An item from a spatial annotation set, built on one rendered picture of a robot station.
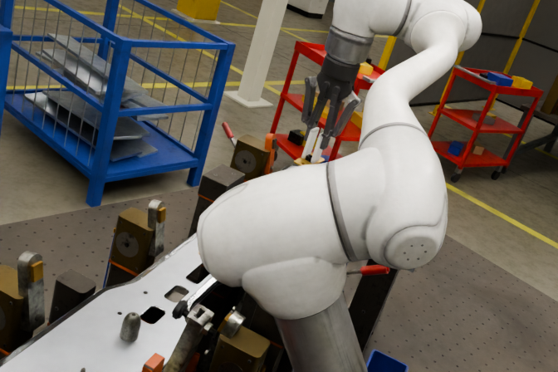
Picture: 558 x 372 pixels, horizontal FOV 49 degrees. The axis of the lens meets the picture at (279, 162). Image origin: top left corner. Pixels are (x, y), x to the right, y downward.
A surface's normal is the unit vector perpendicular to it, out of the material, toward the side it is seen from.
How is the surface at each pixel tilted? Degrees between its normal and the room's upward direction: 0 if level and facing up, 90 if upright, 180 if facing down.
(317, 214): 64
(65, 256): 0
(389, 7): 88
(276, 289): 100
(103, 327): 0
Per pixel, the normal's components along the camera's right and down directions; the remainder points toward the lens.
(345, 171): -0.22, -0.78
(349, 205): -0.30, -0.15
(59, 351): 0.28, -0.88
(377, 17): 0.16, 0.59
